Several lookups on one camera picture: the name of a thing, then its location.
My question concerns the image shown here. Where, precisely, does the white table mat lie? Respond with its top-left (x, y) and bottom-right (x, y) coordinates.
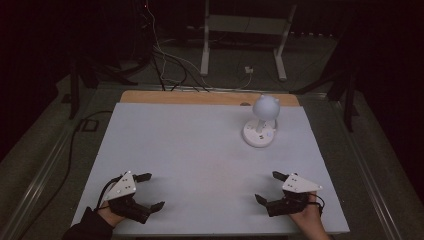
top-left (71, 102), bottom-right (351, 235)

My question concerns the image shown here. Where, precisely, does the black cable bundle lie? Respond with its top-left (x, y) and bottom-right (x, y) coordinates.
top-left (150, 46), bottom-right (210, 93)

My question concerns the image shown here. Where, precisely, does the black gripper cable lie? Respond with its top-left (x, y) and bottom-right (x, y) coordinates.
top-left (95, 176), bottom-right (122, 212)
top-left (307, 191), bottom-right (326, 217)

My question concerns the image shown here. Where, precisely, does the person's left hand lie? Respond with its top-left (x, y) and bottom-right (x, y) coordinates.
top-left (97, 204), bottom-right (126, 228)

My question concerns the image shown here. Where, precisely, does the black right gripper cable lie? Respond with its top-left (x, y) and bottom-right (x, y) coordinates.
top-left (307, 191), bottom-right (326, 217)

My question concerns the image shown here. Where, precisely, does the person's right hand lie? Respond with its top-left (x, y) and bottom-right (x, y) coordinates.
top-left (288, 192), bottom-right (324, 232)

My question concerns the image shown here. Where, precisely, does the white floor cable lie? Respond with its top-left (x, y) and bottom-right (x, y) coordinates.
top-left (145, 0), bottom-right (254, 91)

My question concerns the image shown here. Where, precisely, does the white round-head desk lamp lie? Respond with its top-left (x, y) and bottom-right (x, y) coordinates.
top-left (241, 93), bottom-right (281, 149)

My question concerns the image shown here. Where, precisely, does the grey metal stand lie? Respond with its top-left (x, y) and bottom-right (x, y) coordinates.
top-left (199, 0), bottom-right (298, 82)

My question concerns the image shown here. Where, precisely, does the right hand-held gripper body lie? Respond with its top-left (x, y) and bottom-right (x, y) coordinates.
top-left (265, 172), bottom-right (324, 218)

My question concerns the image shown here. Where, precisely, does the black tripod stand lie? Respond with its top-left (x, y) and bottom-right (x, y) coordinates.
top-left (289, 63), bottom-right (361, 133)
top-left (67, 54), bottom-right (148, 121)

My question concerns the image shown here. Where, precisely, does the metal floor rail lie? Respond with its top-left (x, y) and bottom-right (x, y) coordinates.
top-left (328, 96), bottom-right (406, 240)
top-left (0, 84), bottom-right (101, 240)

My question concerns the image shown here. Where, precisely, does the black floor cable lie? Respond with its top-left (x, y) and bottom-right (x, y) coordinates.
top-left (15, 110), bottom-right (114, 240)

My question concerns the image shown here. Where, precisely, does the wooden table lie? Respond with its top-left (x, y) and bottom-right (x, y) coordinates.
top-left (119, 90), bottom-right (301, 107)

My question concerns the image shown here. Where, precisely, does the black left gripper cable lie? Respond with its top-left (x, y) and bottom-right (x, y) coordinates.
top-left (95, 176), bottom-right (122, 212)

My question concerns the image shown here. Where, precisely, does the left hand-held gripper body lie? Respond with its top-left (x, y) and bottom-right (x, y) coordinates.
top-left (103, 171), bottom-right (152, 225)

